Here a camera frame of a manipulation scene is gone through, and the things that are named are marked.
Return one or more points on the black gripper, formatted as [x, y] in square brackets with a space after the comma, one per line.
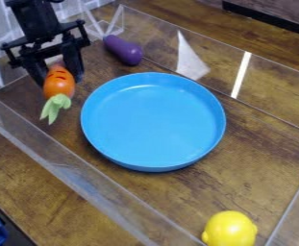
[39, 45]

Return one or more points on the orange toy carrot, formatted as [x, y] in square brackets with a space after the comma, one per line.
[59, 90]

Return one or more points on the blue round plate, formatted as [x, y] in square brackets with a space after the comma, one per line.
[152, 121]

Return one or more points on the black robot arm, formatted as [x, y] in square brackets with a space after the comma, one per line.
[34, 14]

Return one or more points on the purple toy eggplant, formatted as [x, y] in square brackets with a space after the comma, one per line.
[127, 51]

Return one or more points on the black bar top right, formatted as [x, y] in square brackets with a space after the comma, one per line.
[261, 16]

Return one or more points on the yellow toy lemon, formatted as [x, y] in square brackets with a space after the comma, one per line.
[229, 229]

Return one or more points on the clear acrylic enclosure wall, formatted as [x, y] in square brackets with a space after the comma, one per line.
[70, 198]

